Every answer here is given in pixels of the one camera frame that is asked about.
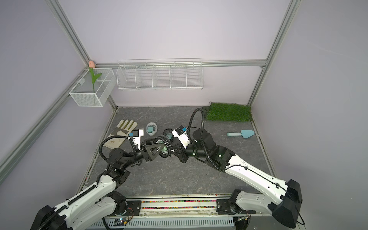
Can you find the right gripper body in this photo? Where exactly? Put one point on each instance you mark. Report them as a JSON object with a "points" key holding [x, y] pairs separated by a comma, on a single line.
{"points": [[183, 156]]}

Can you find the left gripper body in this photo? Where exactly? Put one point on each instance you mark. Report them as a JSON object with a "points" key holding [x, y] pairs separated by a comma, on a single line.
{"points": [[144, 154]]}

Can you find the teal charger cube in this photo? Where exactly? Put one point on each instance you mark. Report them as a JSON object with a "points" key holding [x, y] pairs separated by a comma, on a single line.
{"points": [[150, 129]]}

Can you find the clear round pouch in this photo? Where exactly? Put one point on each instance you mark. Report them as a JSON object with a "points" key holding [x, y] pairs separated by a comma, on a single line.
{"points": [[153, 124]]}

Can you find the green charger cube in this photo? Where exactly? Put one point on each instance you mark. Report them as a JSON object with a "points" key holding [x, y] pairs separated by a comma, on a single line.
{"points": [[164, 151]]}

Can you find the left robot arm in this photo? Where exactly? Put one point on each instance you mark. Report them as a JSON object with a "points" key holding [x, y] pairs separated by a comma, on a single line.
{"points": [[101, 198]]}

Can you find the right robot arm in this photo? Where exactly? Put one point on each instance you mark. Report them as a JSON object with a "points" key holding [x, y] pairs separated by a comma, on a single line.
{"points": [[284, 199]]}

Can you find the beige work glove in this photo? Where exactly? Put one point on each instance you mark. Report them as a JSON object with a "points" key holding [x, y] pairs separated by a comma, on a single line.
{"points": [[123, 128]]}

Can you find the green artificial grass mat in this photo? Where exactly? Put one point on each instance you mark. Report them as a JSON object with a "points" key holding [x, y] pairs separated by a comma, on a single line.
{"points": [[228, 112]]}

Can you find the teal garden trowel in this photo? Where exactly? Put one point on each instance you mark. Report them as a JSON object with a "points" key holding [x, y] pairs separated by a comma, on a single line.
{"points": [[243, 133]]}

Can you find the white mesh box basket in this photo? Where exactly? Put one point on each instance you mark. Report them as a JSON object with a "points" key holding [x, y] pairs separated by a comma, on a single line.
{"points": [[82, 92]]}

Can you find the artificial pink tulip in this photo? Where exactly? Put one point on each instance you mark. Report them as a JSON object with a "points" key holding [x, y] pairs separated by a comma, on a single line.
{"points": [[94, 77]]}

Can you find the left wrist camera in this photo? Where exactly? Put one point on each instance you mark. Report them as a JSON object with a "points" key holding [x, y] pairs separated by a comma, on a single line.
{"points": [[135, 138]]}

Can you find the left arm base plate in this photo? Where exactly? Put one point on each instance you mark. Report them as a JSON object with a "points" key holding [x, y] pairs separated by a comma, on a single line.
{"points": [[131, 208]]}

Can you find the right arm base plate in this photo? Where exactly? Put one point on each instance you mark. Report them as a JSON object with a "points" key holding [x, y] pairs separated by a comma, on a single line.
{"points": [[228, 207]]}

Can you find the white wire shelf basket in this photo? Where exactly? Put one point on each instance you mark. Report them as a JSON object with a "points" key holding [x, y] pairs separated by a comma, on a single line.
{"points": [[147, 74]]}

